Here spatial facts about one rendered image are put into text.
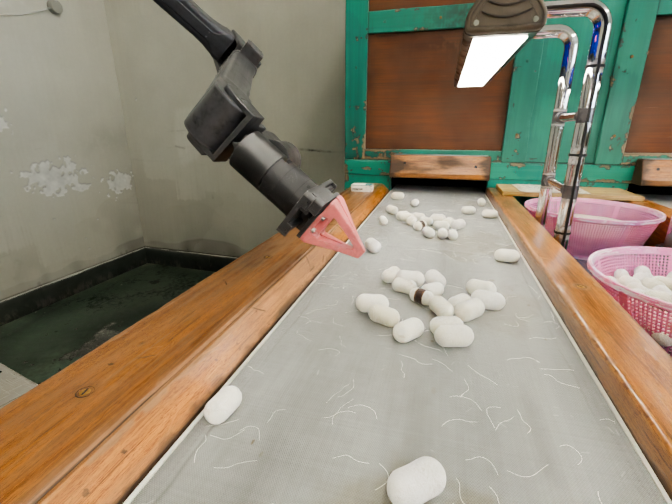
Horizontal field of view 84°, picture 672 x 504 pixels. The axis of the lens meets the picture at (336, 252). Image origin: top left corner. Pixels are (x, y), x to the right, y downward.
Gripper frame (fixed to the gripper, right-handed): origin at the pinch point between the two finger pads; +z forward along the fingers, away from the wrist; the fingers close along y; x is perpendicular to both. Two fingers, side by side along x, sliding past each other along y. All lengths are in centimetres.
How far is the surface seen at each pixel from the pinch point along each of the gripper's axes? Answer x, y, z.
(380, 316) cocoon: -0.2, -9.9, 6.0
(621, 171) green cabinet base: -40, 81, 44
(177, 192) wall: 122, 167, -103
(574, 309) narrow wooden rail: -13.4, -5.2, 20.2
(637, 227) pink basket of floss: -28, 39, 39
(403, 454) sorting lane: -1.8, -25.8, 9.9
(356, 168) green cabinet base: 10, 81, -15
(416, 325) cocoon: -2.9, -11.6, 8.7
